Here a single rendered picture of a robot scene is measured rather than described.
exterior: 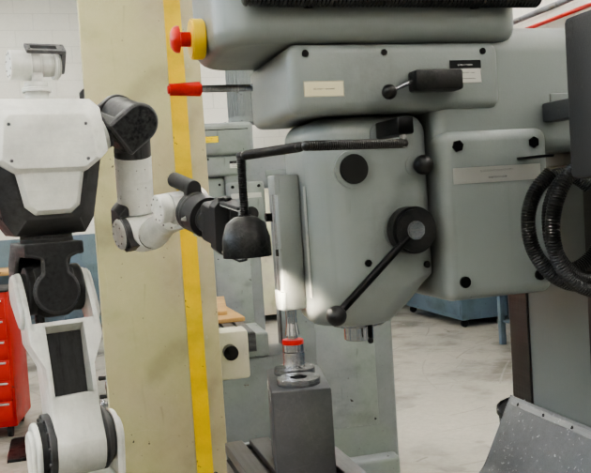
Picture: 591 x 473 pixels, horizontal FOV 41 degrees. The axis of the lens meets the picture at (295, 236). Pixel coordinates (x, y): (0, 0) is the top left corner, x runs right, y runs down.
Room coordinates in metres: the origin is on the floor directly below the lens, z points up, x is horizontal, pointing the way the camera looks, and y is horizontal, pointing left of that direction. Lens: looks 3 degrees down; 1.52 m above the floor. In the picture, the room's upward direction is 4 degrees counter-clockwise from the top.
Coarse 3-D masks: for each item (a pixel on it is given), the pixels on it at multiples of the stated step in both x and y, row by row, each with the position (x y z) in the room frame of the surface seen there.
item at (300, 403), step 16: (304, 368) 1.70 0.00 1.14; (272, 384) 1.63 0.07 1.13; (288, 384) 1.58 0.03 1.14; (304, 384) 1.58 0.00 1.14; (320, 384) 1.60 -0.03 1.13; (272, 400) 1.56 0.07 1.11; (288, 400) 1.56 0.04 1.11; (304, 400) 1.56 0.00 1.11; (320, 400) 1.57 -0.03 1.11; (272, 416) 1.59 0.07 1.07; (288, 416) 1.56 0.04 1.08; (304, 416) 1.56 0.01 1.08; (320, 416) 1.57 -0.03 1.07; (272, 432) 1.65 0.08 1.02; (288, 432) 1.56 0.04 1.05; (304, 432) 1.56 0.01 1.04; (320, 432) 1.57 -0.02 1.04; (272, 448) 1.72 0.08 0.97; (288, 448) 1.56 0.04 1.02; (304, 448) 1.56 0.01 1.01; (320, 448) 1.57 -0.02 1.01; (288, 464) 1.56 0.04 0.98; (304, 464) 1.56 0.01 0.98; (320, 464) 1.57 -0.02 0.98
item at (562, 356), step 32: (576, 192) 1.31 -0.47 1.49; (576, 224) 1.32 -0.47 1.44; (576, 256) 1.32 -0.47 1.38; (512, 320) 1.51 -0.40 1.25; (544, 320) 1.42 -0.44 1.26; (576, 320) 1.33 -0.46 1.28; (512, 352) 1.51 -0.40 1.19; (544, 352) 1.42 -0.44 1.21; (576, 352) 1.33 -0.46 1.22; (544, 384) 1.43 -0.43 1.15; (576, 384) 1.33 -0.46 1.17; (576, 416) 1.34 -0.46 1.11
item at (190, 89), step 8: (168, 88) 1.29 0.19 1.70; (176, 88) 1.29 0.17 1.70; (184, 88) 1.29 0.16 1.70; (192, 88) 1.29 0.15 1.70; (200, 88) 1.30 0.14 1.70; (208, 88) 1.31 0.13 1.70; (216, 88) 1.31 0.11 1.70; (224, 88) 1.31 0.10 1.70; (232, 88) 1.32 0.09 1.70; (240, 88) 1.32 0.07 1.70; (248, 88) 1.32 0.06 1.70; (192, 96) 1.30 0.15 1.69
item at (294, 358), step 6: (282, 348) 1.72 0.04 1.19; (288, 348) 1.70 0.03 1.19; (294, 348) 1.70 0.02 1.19; (300, 348) 1.71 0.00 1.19; (288, 354) 1.70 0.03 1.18; (294, 354) 1.70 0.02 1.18; (300, 354) 1.71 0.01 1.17; (288, 360) 1.70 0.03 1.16; (294, 360) 1.70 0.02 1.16; (300, 360) 1.70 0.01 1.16; (288, 366) 1.70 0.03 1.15; (294, 366) 1.70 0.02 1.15; (300, 366) 1.70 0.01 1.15
